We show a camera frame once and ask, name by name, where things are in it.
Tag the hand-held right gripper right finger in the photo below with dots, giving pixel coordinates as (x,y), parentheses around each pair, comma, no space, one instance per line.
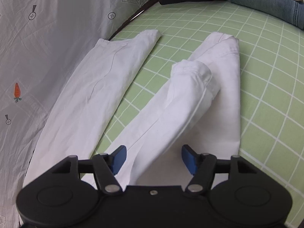
(188,158)

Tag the green checked bed sheet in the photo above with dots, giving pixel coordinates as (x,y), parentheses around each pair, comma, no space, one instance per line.
(273,76)

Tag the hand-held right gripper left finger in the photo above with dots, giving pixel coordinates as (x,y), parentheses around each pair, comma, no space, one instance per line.
(120,158)

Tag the grey carrot print sheet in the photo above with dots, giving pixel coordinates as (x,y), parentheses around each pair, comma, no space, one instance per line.
(59,28)

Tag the white pants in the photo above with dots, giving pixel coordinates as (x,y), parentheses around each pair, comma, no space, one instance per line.
(95,87)

